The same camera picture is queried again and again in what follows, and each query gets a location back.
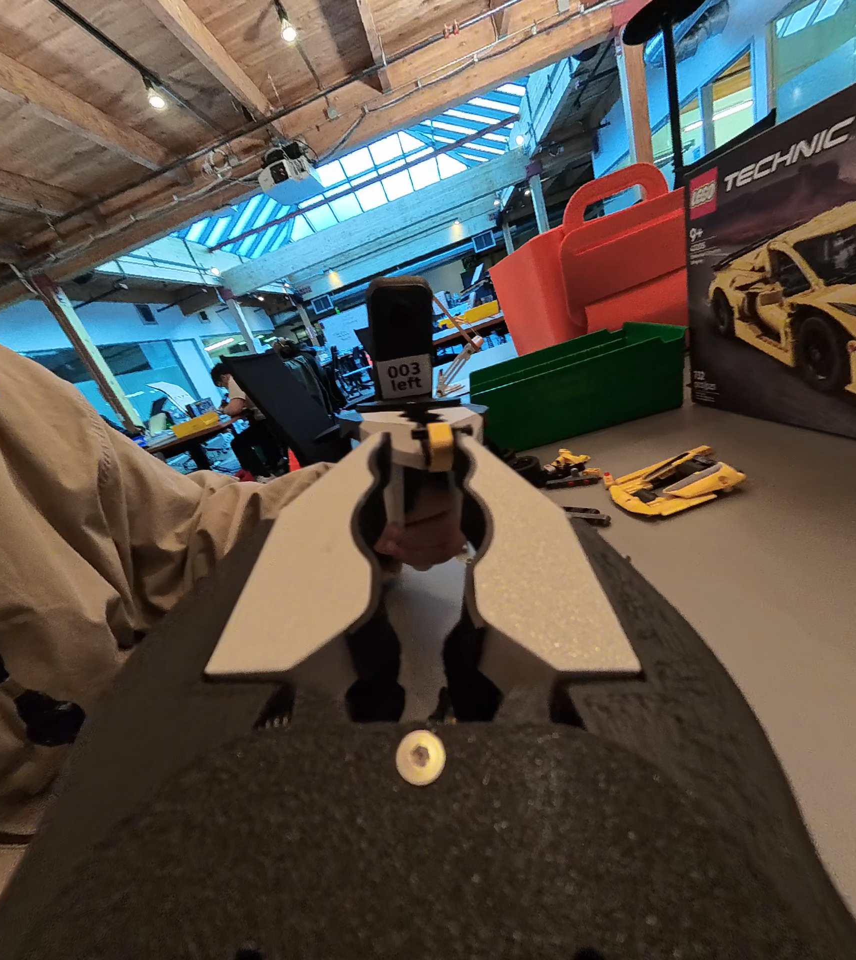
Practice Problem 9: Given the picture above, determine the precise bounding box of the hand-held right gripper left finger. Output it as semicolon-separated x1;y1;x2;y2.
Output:
205;432;395;699

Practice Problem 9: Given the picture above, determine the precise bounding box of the ceiling projector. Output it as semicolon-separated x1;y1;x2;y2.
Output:
259;142;318;194

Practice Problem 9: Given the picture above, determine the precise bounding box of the person's left hand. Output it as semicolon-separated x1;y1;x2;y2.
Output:
374;516;470;573

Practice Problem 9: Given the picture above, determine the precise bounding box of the wooden desk lamp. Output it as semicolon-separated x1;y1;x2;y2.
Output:
431;292;485;399

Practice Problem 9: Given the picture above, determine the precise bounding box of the person's left forearm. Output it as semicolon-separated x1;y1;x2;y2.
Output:
120;461;335;646

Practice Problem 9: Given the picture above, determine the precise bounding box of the whiteboard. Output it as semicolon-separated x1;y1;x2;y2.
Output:
319;307;369;348

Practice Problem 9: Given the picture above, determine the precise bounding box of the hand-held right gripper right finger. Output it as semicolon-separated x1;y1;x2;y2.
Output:
455;433;643;699

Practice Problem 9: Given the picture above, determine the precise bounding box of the yellow brick subassembly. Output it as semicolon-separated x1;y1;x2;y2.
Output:
544;448;603;486

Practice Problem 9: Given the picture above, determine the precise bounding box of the person's beige jacket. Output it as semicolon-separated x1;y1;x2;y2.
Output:
0;341;249;849

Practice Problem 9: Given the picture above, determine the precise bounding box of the yellow toy car body section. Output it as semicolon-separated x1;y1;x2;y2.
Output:
606;446;746;517

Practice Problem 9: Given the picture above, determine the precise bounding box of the toy car set box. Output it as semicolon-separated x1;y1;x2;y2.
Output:
684;56;856;451

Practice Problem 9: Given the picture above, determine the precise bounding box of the green plastic bin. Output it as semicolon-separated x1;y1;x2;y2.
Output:
469;322;688;453

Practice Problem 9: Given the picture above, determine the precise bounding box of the black office chair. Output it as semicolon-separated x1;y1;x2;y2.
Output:
221;352;354;466

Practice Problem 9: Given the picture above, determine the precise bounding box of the black round floor lamp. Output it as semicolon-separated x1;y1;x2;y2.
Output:
621;0;708;189

